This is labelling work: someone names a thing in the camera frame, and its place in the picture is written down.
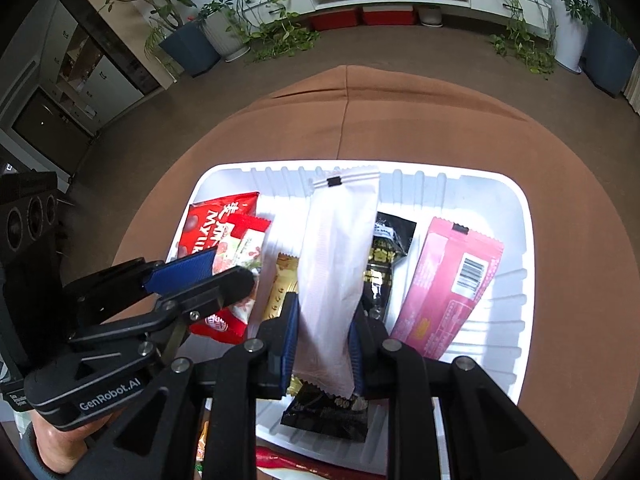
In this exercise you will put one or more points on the beige curtain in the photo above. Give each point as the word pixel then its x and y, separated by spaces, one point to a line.
pixel 634 90

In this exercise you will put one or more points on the long black snack packet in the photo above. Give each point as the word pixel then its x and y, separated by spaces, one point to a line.
pixel 392 245

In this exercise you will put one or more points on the trailing pothos plant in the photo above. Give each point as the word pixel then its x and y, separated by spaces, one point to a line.
pixel 280 35

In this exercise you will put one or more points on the small trailing plant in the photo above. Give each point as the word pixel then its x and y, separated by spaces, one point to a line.
pixel 520 45

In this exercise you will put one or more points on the long white snack packet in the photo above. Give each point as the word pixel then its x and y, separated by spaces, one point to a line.
pixel 335 260

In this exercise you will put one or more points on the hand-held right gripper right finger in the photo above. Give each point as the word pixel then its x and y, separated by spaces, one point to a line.
pixel 357 360

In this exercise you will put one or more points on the strawberry print snack packet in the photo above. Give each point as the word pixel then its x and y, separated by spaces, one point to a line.
pixel 240 245

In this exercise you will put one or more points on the white plastic tray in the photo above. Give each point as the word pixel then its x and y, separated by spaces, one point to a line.
pixel 480 310

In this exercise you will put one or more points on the tall plant in dark pot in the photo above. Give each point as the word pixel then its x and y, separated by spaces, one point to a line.
pixel 190 50

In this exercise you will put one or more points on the long pink snack packet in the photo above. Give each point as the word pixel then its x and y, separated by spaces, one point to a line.
pixel 445 285

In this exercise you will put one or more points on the plant in white ribbed pot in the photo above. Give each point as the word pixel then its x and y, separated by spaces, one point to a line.
pixel 225 35

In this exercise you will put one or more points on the gold wafer packet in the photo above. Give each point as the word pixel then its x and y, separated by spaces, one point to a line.
pixel 280 285

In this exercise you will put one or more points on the person's left hand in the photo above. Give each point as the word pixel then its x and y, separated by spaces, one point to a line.
pixel 60 447

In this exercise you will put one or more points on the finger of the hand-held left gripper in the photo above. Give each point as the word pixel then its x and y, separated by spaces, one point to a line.
pixel 180 270
pixel 220 290

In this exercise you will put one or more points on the red chocolate ball bag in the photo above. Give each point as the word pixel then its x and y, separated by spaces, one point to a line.
pixel 205 225

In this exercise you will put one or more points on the plant in tall white pot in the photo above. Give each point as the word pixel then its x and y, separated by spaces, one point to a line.
pixel 567 35

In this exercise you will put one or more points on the small grey pot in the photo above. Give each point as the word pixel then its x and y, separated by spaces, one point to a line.
pixel 431 16

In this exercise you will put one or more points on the wooden wall cabinet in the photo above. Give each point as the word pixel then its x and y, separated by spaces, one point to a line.
pixel 90 70

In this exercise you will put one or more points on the red storage box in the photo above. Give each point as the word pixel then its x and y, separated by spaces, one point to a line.
pixel 389 15
pixel 335 20

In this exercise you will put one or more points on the large leaf plant in dark pot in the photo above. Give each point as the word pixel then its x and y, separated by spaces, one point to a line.
pixel 610 60

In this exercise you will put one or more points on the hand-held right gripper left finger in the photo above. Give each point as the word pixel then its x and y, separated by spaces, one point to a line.
pixel 290 355

